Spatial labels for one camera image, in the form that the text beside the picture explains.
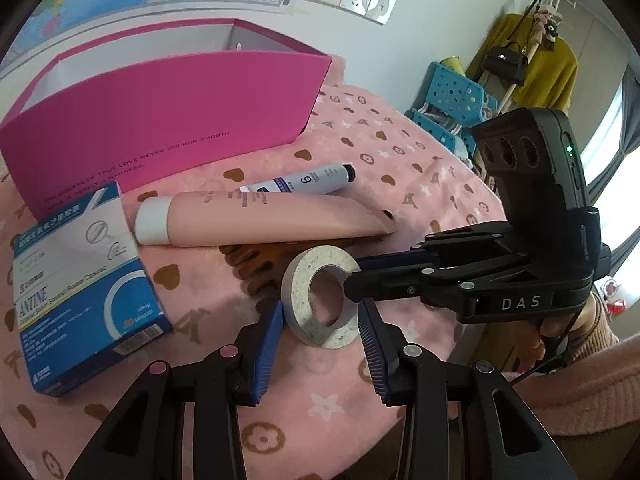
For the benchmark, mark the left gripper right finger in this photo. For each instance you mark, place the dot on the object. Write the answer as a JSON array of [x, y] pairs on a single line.
[[412, 377]]

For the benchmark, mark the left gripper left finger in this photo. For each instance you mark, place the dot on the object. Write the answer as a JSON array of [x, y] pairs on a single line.
[[234, 376]]

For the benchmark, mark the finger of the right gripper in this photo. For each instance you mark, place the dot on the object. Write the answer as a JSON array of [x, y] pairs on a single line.
[[395, 260], [381, 285]]

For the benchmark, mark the white tube black cap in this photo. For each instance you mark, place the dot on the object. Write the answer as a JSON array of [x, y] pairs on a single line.
[[323, 180]]

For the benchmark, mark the pink cosmetic tube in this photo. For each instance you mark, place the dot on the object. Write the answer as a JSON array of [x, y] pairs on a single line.
[[212, 219]]

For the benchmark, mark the blue white medicine box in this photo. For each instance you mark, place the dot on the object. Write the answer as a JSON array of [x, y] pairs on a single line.
[[82, 298]]

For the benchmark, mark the right hand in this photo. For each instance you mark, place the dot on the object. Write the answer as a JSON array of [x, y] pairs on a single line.
[[527, 337]]

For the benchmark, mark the blue plastic baskets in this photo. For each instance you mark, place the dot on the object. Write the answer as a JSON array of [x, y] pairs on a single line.
[[452, 106]]

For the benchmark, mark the pink sweater right sleeve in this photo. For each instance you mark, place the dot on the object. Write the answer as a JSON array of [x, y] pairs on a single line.
[[598, 391]]

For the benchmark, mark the yellow hanging sweater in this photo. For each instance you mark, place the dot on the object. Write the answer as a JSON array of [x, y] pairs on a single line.
[[551, 74]]

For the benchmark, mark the black handbag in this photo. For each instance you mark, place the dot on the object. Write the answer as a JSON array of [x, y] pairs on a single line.
[[509, 63]]

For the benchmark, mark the pink cardboard box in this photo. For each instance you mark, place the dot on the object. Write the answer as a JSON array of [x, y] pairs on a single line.
[[144, 103]]

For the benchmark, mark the black tracking camera right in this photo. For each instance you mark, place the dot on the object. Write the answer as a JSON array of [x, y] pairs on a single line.
[[531, 154]]

